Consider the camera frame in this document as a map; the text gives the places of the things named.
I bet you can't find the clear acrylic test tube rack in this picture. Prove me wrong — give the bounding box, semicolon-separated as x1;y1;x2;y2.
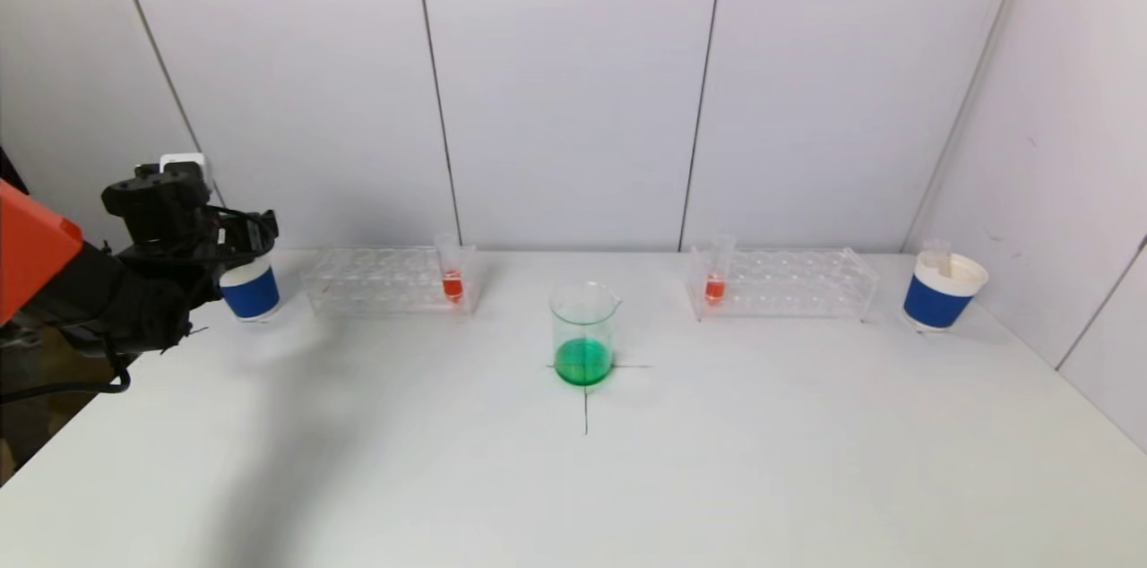
300;245;480;316
686;247;881;323

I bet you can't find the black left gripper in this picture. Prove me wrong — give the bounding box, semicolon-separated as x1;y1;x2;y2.
219;209;280;264

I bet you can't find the clear glass beaker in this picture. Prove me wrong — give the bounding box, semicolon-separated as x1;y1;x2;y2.
549;281;623;388

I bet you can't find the test tube with yellow pigment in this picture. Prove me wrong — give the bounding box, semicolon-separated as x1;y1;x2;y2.
920;238;953;278

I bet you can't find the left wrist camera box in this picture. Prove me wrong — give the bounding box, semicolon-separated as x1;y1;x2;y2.
160;153;209;184

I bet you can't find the blue and white paper cup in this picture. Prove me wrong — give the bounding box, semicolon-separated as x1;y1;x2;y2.
901;250;989;333
220;256;281;323

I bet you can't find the test tube with red pigment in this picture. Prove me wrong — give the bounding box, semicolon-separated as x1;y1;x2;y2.
435;233;469;305
703;235;737;306

